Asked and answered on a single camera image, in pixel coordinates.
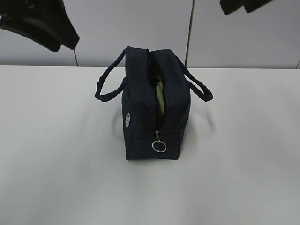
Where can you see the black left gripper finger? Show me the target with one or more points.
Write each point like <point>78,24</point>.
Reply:
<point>30,32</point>
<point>56,8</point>

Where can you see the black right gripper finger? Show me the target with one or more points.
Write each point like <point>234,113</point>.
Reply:
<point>252,5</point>
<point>230,6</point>

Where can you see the green lidded glass container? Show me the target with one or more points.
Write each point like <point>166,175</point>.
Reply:
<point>160,97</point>

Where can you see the dark navy lunch bag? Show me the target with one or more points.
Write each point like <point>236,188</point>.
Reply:
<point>146,135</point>

